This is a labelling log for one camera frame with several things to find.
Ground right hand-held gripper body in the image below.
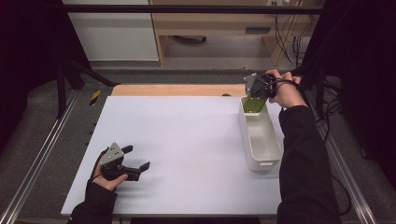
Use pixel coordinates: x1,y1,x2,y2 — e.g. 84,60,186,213
243,72,277,100

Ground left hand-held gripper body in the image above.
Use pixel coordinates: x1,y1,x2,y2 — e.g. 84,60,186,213
98,142,141,182

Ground green phone case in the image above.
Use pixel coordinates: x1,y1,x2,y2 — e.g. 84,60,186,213
242,94,268,114

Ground white plastic bin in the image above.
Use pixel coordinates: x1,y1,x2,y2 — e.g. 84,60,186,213
238,96,284,173

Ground person's left hand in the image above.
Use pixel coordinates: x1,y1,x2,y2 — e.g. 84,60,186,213
92,161,129,192

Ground person's right hand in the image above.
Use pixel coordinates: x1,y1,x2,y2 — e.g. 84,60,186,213
264,68,309,109

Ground white table board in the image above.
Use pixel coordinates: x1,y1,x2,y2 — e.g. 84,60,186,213
60,95,286,217

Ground yellow black tape marker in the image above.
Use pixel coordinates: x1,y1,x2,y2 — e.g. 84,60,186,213
89,90,103,107

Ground wooden desk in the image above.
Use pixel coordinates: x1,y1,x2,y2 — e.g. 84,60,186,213
148,0,325,67

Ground wooden table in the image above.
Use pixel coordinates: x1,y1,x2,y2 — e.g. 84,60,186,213
110,83,250,98

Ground white cabinet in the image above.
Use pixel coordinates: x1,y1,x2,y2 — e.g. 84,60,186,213
61,0,160,63

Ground left hand-held gripper cable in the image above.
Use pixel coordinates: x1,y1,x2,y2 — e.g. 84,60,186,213
89,148,108,188

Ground hand-held gripper cable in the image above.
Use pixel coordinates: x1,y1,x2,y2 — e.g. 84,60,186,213
262,77,354,217
89,148,108,188

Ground black frame strut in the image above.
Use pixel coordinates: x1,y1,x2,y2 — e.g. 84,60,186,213
292,60,327,119
55,58,121,119

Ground hanging cable bundle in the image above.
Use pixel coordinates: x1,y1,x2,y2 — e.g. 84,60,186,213
273,13,313,67

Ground black floor cables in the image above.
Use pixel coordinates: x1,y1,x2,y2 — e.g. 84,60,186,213
312,77,344,147

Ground aluminium rail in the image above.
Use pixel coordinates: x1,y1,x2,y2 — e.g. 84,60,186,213
0,89,79,224
303,92,378,224

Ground black horizontal frame bar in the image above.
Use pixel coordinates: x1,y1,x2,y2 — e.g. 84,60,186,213
43,4,328,15

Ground right hand-held gripper cable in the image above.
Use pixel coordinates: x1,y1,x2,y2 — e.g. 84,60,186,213
262,77,354,217

